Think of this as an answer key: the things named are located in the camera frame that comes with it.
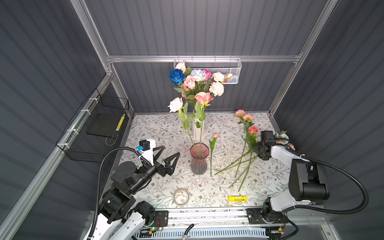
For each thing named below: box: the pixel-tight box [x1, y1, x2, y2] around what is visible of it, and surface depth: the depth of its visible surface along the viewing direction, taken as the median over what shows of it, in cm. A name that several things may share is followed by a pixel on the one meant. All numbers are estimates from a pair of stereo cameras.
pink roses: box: [167, 61, 225, 138], surface depth 74 cm
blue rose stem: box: [169, 68, 186, 84], surface depth 72 cm
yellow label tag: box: [227, 195, 248, 202], surface depth 80 cm
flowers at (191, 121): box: [167, 92, 214, 157], surface depth 71 cm
